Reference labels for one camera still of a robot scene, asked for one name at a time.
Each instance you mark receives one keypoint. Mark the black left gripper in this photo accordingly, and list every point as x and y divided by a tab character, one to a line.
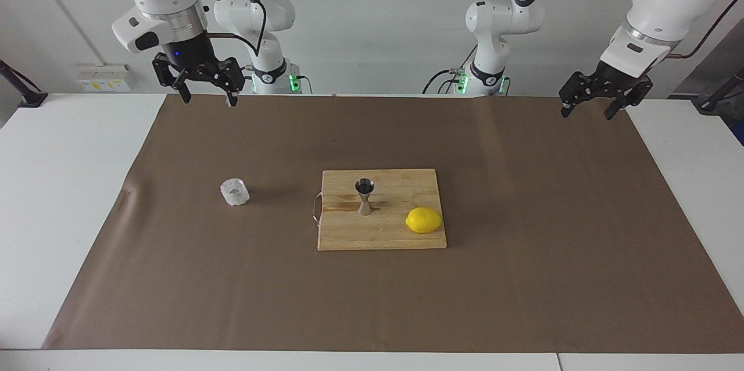
607	83

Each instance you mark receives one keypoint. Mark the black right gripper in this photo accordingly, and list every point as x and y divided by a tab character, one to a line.
192	60

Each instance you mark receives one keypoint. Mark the clear plastic cup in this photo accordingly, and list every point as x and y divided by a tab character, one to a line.
235	192

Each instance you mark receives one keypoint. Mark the steel jigger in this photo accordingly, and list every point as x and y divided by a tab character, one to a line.
365	186

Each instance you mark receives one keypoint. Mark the black clamp stand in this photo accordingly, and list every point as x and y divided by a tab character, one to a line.
709	104
32	97

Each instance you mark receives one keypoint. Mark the blue object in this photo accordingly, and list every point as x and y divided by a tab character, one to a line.
740	131

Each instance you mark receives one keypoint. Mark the yellow lemon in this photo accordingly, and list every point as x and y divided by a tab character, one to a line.
424	220

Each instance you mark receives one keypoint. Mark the wooden cutting board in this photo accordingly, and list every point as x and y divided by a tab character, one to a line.
372	234

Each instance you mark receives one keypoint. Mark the brown paper table mat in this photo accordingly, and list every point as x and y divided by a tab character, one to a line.
372	301

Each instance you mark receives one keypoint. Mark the white wall socket strip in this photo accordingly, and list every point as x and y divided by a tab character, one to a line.
104	79

